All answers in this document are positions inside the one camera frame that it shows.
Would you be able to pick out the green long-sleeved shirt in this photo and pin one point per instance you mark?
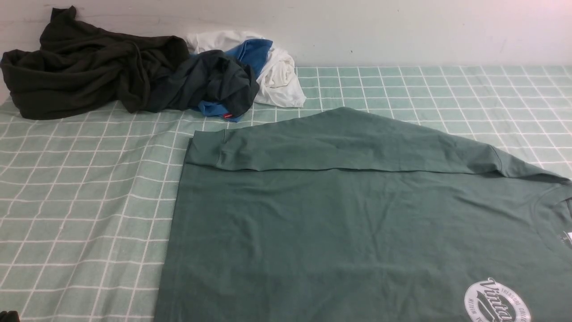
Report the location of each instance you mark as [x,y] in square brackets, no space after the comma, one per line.
[346,216]

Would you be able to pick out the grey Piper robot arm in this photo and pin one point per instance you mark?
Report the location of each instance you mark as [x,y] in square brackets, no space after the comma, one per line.
[9,316]

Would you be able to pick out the white crumpled garment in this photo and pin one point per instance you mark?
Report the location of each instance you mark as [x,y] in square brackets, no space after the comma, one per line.
[279,84]

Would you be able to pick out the dark grey crumpled garment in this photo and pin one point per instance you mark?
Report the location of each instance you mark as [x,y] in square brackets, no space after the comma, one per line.
[212,82]

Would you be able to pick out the blue crumpled garment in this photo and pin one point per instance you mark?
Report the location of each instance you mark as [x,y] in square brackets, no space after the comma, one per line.
[251,52]

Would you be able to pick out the green checkered tablecloth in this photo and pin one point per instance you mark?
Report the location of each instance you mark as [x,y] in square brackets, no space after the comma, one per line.
[86,202]

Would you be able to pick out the dark olive crumpled garment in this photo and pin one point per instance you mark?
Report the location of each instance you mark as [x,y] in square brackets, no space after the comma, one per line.
[80,67]

